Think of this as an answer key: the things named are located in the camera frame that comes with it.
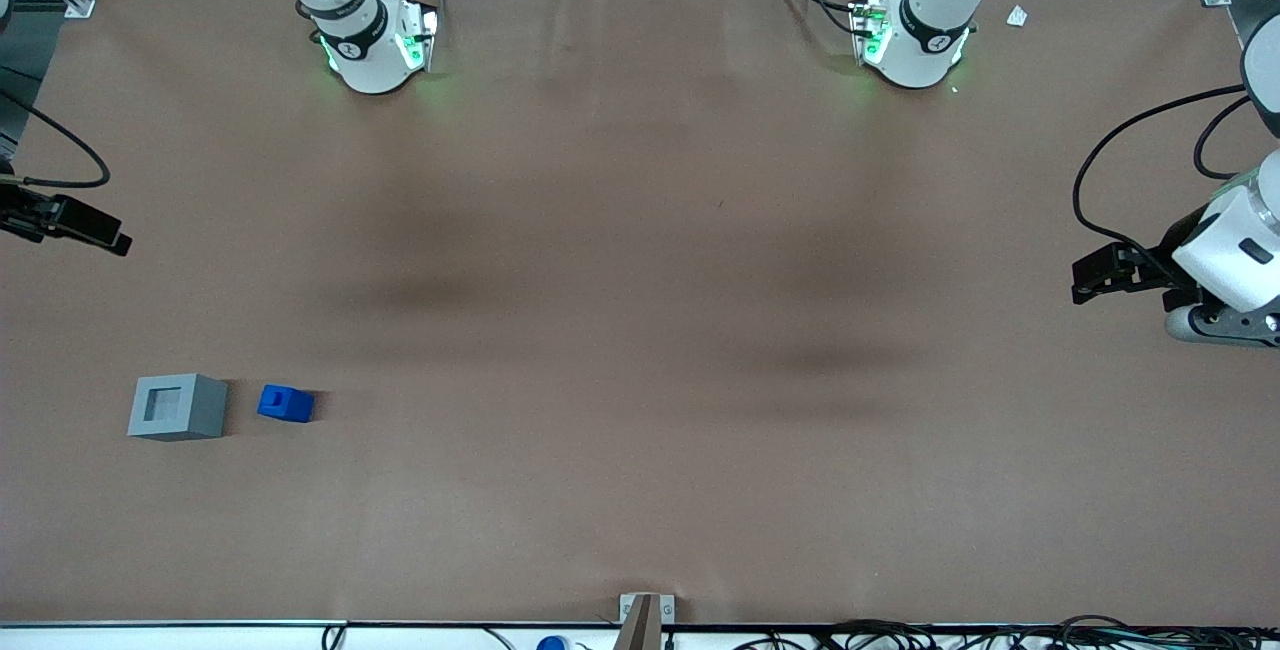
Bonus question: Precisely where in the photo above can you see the brown table cover sheet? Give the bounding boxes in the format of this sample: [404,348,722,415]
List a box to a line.
[0,0,1280,626]

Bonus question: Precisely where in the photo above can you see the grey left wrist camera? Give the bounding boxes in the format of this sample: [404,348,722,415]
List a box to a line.
[1165,302,1280,347]

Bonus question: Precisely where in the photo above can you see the black cable bundle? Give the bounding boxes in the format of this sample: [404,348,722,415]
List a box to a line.
[730,614,1280,650]

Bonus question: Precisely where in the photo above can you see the short black left arm cable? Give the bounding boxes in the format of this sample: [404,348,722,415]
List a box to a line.
[1193,93,1253,182]

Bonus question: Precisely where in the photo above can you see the grey metal camera bracket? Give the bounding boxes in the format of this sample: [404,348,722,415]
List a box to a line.
[612,592,677,650]

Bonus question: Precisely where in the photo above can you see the long black left arm cable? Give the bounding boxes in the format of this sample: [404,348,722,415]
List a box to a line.
[1072,83,1249,266]

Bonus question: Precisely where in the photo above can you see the blue plastic part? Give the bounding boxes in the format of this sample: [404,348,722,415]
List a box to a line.
[256,384,316,425]

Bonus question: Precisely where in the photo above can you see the gray square base block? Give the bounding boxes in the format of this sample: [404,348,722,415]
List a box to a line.
[127,373,230,443]

